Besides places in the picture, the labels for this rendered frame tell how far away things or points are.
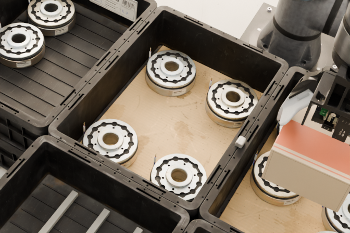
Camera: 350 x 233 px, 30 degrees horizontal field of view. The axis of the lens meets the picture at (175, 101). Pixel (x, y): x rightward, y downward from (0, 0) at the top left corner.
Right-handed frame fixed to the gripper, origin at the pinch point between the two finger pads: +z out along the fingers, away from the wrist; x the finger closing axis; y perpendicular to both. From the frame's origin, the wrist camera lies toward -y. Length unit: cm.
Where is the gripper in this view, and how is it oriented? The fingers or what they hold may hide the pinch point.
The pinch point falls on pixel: (325, 136)
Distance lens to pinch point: 98.8
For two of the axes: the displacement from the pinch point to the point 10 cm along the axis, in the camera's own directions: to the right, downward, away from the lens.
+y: -4.5, 6.7, -5.9
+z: -0.9, 6.2, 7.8
